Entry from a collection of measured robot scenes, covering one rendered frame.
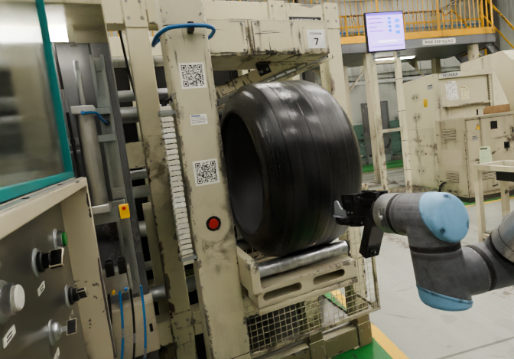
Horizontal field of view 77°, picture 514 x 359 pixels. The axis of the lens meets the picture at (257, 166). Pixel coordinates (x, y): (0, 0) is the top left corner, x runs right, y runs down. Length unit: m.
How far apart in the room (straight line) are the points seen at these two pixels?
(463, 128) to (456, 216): 4.84
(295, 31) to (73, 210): 1.12
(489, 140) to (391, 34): 2.10
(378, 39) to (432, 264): 4.66
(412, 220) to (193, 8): 0.82
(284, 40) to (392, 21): 4.03
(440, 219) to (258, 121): 0.51
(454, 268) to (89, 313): 0.69
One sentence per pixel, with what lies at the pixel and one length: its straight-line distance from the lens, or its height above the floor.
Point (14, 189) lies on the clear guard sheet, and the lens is 0.38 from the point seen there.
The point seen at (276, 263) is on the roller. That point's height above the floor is 0.91.
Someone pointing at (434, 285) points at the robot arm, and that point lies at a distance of 0.71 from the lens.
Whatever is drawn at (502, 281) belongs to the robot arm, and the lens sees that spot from 0.78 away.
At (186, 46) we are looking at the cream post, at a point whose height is 1.60.
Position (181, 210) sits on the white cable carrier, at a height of 1.12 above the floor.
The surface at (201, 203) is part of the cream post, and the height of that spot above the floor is 1.13.
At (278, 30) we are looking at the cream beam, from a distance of 1.45.
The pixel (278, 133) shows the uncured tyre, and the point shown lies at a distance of 0.87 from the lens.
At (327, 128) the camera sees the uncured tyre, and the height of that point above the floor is 1.30.
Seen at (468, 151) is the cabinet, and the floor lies 0.75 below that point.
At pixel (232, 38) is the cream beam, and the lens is 1.37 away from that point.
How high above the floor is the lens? 1.29
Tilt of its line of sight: 4 degrees down
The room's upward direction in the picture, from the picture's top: 7 degrees counter-clockwise
